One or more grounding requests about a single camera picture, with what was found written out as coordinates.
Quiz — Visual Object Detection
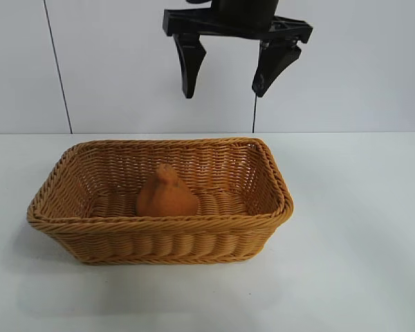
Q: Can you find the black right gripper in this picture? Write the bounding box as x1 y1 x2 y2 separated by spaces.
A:
163 0 314 100

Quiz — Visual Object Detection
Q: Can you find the wrinkled orange fruit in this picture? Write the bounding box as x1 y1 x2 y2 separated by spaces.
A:
135 164 199 217

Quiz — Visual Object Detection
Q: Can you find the woven wicker basket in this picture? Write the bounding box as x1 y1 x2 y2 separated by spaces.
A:
26 137 295 266

